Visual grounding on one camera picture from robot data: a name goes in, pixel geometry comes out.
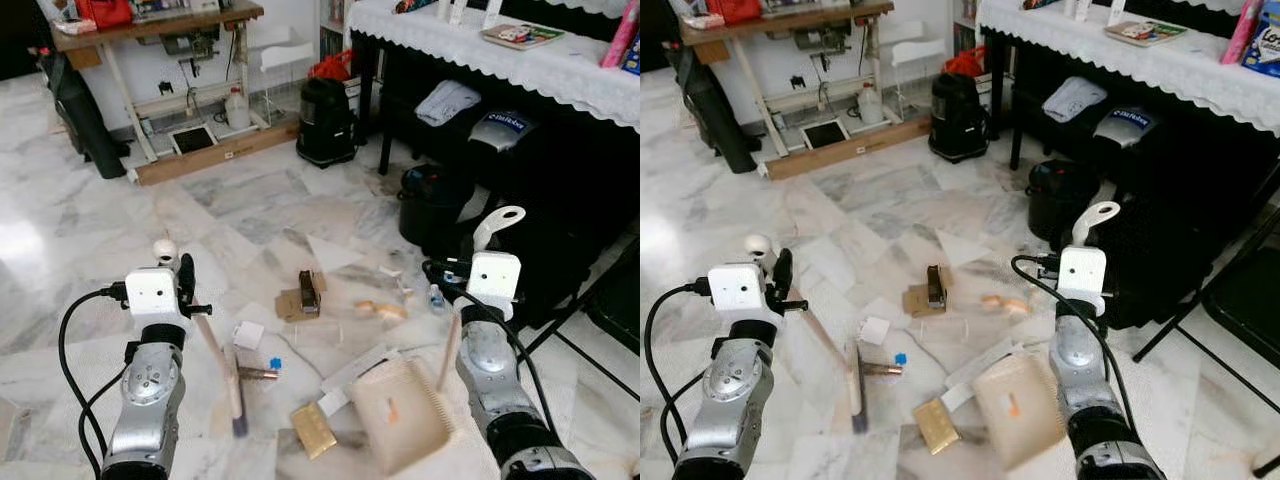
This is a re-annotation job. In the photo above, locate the beige long handled dustpan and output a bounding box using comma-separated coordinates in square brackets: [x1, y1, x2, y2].
[350, 205, 528, 477]
[972, 200, 1123, 471]

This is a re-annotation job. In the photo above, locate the torn brown cardboard box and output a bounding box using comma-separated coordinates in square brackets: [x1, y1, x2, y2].
[277, 270, 326, 323]
[903, 265, 951, 319]

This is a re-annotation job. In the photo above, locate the black sewing machine pedal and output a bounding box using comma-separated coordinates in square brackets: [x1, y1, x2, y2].
[170, 125, 216, 156]
[800, 120, 849, 151]

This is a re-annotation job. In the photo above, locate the black folding chair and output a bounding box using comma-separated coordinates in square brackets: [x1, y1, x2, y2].
[1133, 210, 1280, 480]
[520, 225, 641, 361]

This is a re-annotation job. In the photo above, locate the tall black bag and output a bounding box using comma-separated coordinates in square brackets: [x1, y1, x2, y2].
[45, 55, 129, 181]
[672, 45, 759, 176]

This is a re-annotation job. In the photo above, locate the long white paper strip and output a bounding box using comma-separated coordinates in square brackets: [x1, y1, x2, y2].
[320, 345, 401, 416]
[943, 340, 1026, 411]

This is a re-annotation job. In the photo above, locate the black canister vacuum cleaner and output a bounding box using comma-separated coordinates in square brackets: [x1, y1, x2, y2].
[928, 72, 991, 163]
[296, 78, 358, 168]

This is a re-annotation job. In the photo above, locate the wooden sewing machine table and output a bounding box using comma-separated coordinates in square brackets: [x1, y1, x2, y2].
[50, 0, 301, 186]
[680, 0, 931, 181]

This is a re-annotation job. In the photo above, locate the red plastic bag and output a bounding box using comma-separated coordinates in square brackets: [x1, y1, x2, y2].
[310, 50, 353, 83]
[943, 47, 986, 79]

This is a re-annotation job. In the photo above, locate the red cloth bag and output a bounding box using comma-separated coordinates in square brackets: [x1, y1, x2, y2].
[75, 0, 133, 29]
[710, 0, 763, 25]

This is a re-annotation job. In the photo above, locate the pink pack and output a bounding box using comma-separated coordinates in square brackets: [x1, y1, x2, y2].
[1222, 0, 1266, 66]
[600, 0, 641, 69]

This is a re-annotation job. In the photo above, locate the white folded cloth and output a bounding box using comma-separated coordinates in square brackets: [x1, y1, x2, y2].
[415, 80, 483, 128]
[1042, 77, 1109, 124]

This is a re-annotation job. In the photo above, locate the silver cover with blue label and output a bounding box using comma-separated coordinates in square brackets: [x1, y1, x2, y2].
[1093, 107, 1161, 151]
[468, 110, 536, 156]

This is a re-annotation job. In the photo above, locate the table with white lace cloth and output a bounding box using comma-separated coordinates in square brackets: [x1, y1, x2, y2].
[975, 0, 1280, 171]
[345, 0, 641, 176]

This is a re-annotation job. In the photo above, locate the colourful book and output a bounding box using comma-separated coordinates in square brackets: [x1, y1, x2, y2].
[480, 22, 566, 51]
[1105, 20, 1188, 48]

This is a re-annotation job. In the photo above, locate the white wire rack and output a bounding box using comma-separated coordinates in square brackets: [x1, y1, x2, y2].
[880, 20, 946, 101]
[248, 25, 313, 111]

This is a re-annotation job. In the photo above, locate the black bucket with handle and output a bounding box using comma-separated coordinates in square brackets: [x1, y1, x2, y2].
[1027, 160, 1101, 241]
[398, 165, 476, 251]

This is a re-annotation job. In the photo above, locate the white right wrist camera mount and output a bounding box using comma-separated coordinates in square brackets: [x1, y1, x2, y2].
[1057, 245, 1109, 317]
[467, 250, 523, 321]

